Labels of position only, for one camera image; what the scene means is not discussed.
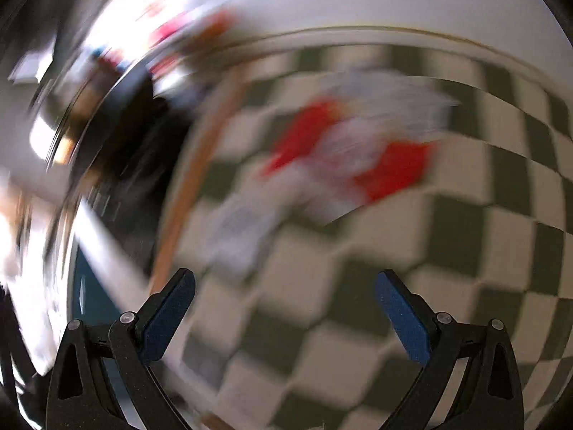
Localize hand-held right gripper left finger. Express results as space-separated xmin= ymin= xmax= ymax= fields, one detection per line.
xmin=46 ymin=268 xmax=197 ymax=430

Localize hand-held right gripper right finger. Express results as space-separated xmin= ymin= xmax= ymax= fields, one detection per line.
xmin=376 ymin=269 xmax=525 ymax=430

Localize long white toothpaste box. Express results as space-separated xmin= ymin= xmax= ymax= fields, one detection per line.
xmin=210 ymin=196 xmax=288 ymax=279

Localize large red snack packet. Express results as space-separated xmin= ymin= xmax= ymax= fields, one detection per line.
xmin=259 ymin=97 xmax=438 ymax=225

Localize green white checkered mat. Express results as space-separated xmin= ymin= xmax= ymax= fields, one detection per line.
xmin=152 ymin=45 xmax=573 ymax=430

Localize blue kitchen cabinets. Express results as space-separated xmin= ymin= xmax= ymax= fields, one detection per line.
xmin=71 ymin=245 xmax=122 ymax=325

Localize black glass gas stove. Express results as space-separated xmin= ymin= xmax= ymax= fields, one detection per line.
xmin=87 ymin=74 xmax=194 ymax=276

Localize colourful wall stickers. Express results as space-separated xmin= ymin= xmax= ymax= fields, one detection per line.
xmin=136 ymin=0 xmax=240 ymax=79

